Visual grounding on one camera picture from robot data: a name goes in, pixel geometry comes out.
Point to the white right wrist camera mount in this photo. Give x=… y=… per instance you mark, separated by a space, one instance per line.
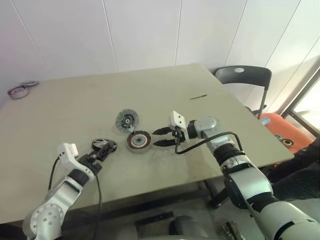
x=178 y=119

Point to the flat round metal part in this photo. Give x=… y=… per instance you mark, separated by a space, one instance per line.
x=30 y=83

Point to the small blue cylinder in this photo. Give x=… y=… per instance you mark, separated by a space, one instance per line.
x=265 y=121

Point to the dark metal table frame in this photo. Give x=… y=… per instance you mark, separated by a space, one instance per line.
x=150 y=201

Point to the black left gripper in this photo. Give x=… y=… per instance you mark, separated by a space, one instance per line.
x=91 y=162

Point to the orange stool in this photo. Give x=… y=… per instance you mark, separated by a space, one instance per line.
x=287 y=125

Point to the grey toothed disc part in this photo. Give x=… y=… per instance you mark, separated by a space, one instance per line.
x=122 y=117

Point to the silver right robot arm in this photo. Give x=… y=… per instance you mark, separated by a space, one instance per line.
x=247 y=182

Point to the small grey metal disc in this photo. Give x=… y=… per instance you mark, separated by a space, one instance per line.
x=277 y=136

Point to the thin dark pen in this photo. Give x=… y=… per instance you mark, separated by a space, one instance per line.
x=198 y=96

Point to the black flat bar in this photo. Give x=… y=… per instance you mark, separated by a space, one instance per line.
x=155 y=217

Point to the ribbed metal piece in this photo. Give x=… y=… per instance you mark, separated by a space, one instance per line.
x=231 y=231

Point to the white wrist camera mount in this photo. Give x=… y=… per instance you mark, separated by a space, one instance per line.
x=178 y=119
x=65 y=152

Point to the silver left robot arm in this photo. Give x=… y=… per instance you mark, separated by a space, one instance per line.
x=62 y=195

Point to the black plastic chair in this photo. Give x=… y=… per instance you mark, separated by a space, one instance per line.
x=250 y=75

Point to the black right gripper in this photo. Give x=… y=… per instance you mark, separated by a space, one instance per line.
x=178 y=136

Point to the round metal bearing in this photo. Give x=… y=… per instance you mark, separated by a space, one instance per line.
x=283 y=142

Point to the grey motor stator housing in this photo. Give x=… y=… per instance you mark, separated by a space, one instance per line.
x=138 y=147

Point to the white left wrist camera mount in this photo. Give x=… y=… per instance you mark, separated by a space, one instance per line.
x=65 y=152

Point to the standing bystander person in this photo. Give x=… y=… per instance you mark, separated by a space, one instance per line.
x=300 y=175

